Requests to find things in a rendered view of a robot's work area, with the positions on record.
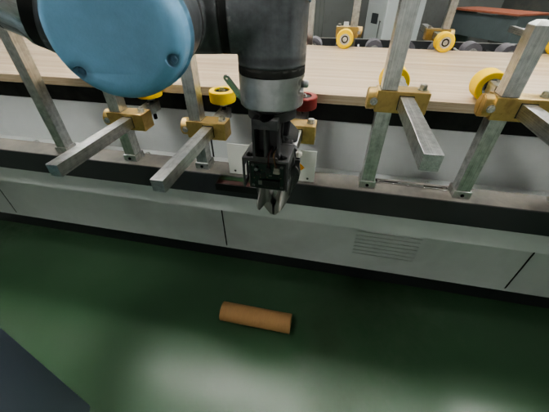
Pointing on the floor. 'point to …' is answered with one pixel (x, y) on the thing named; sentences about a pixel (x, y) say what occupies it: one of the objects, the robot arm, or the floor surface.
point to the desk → (491, 23)
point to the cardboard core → (256, 317)
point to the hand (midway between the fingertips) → (274, 206)
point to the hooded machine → (386, 19)
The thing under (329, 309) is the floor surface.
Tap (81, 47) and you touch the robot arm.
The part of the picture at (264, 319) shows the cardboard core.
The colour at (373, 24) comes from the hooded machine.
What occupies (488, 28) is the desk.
